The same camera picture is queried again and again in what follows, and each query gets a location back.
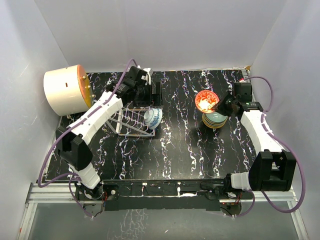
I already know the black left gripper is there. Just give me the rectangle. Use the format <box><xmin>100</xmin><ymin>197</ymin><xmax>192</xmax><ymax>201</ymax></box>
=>
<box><xmin>133</xmin><ymin>82</ymin><xmax>163</xmax><ymax>107</ymax></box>

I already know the light green checkered bowl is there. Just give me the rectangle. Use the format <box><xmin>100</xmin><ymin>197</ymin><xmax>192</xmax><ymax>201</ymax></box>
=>
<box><xmin>202</xmin><ymin>112</ymin><xmax>228</xmax><ymax>122</ymax></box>

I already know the blue rose pattern bowl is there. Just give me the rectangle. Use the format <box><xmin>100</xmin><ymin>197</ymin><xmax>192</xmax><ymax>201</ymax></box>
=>
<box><xmin>143</xmin><ymin>108</ymin><xmax>163</xmax><ymax>130</ymax></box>

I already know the green sprig pattern bowl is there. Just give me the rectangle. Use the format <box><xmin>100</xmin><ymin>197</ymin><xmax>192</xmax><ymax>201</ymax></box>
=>
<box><xmin>202</xmin><ymin>118</ymin><xmax>227</xmax><ymax>123</ymax></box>

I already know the red flower striped bowl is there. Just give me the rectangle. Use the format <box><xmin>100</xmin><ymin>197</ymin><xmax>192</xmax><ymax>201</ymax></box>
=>
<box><xmin>194</xmin><ymin>90</ymin><xmax>220</xmax><ymax>114</ymax></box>

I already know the orange leaf pattern bowl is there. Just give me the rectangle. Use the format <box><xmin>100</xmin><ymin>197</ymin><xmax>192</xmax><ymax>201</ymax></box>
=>
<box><xmin>204</xmin><ymin>122</ymin><xmax>225</xmax><ymax>126</ymax></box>

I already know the white wire dish rack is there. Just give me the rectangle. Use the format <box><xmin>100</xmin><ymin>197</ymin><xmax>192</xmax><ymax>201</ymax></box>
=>
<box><xmin>106</xmin><ymin>104</ymin><xmax>163</xmax><ymax>137</ymax></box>

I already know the yellow sun pattern bowl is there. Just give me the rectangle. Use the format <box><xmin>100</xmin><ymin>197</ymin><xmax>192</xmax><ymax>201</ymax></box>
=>
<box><xmin>206</xmin><ymin>125</ymin><xmax>223</xmax><ymax>130</ymax></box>

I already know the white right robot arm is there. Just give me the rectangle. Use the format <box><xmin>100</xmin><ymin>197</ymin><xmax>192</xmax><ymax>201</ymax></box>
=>
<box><xmin>214</xmin><ymin>82</ymin><xmax>297</xmax><ymax>199</ymax></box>

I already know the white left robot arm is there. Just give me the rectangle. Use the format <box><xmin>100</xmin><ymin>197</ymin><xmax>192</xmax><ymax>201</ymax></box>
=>
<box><xmin>55</xmin><ymin>65</ymin><xmax>163</xmax><ymax>200</ymax></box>

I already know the white cylinder with orange lid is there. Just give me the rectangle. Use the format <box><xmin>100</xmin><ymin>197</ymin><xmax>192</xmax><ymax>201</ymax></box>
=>
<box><xmin>43</xmin><ymin>64</ymin><xmax>93</xmax><ymax>117</ymax></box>

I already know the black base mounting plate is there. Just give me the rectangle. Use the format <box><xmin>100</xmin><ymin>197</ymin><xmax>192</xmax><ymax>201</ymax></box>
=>
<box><xmin>74</xmin><ymin>179</ymin><xmax>253</xmax><ymax>212</ymax></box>

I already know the aluminium frame rail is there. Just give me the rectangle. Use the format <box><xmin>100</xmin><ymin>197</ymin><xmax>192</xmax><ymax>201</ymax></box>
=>
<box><xmin>25</xmin><ymin>183</ymin><xmax>309</xmax><ymax>240</ymax></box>

